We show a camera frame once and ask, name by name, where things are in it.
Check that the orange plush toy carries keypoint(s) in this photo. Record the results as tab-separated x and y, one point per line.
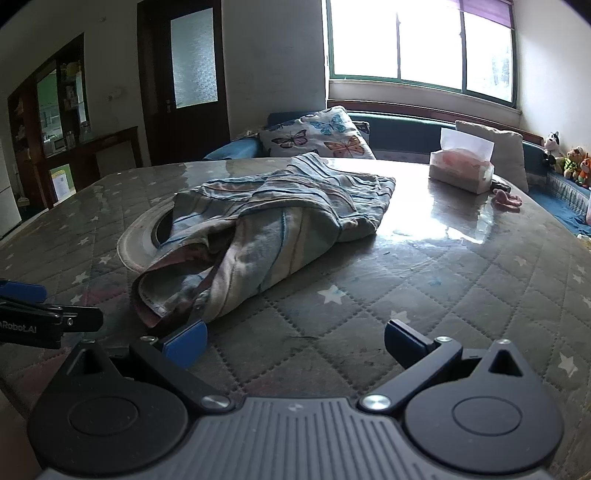
584	175

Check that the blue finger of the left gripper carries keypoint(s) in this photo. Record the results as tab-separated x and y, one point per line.
32	293

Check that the striped blue beige garment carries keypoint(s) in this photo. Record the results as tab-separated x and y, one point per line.
233	238

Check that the butterfly print pillow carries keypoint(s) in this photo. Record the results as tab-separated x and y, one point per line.
330	133

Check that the pink cloth item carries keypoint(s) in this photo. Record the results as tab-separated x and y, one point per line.
506	201

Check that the dark wooden cabinet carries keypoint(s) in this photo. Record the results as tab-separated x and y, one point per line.
56	152

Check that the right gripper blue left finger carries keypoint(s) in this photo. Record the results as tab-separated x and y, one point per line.
183	346

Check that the beige cushion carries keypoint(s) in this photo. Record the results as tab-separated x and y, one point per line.
508	154

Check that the white tissue box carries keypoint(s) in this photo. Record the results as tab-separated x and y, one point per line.
463	161

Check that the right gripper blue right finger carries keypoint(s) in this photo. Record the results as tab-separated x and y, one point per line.
405	344

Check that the dark wooden door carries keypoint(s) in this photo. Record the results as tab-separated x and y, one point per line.
181	71

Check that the quilted star table cover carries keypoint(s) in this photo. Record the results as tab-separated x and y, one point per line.
443	260

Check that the green framed window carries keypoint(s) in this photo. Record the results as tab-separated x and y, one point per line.
463	47

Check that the round stove insert in table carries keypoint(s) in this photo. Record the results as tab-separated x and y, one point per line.
138	245

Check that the black white plush toy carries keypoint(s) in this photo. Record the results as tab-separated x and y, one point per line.
553	157

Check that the yellow plush toy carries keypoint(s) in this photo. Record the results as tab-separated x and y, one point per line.
572	163

